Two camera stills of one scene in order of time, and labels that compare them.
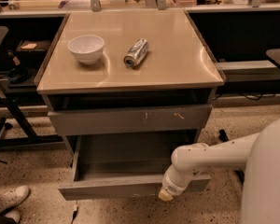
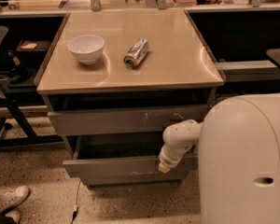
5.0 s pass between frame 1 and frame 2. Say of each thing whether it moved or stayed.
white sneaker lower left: stayed
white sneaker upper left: stayed
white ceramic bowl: stayed
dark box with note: stayed
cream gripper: moved
